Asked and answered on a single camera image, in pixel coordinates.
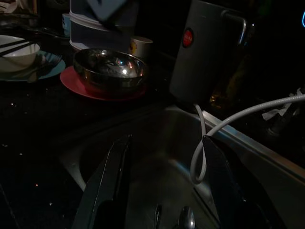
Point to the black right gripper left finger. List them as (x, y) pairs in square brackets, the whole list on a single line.
[(104, 181)]

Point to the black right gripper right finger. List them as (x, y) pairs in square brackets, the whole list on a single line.
[(228, 190)]

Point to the metal spoon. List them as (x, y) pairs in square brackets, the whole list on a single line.
[(187, 218)]

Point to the stainless steel sink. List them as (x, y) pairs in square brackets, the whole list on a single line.
[(166, 143)]

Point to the shiny steel bowl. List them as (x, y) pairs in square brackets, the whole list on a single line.
[(107, 80)]

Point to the amber glass bottle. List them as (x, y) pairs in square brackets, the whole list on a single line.
[(228, 88)]

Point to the red plate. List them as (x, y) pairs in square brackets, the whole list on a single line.
[(71, 83)]

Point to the light blue plate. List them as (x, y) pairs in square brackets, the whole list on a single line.
[(55, 66)]

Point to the grey jug with red label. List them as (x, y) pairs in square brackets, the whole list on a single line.
[(197, 66)]

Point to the white cup with yellow print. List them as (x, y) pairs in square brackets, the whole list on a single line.
[(143, 48)]

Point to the white ceramic bowl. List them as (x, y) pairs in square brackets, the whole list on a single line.
[(21, 60)]

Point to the black chopstick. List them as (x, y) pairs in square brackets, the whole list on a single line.
[(19, 49), (16, 44)]

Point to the small light blue cup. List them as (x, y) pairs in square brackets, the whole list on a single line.
[(66, 25)]

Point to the blue grey box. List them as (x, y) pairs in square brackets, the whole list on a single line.
[(107, 9)]

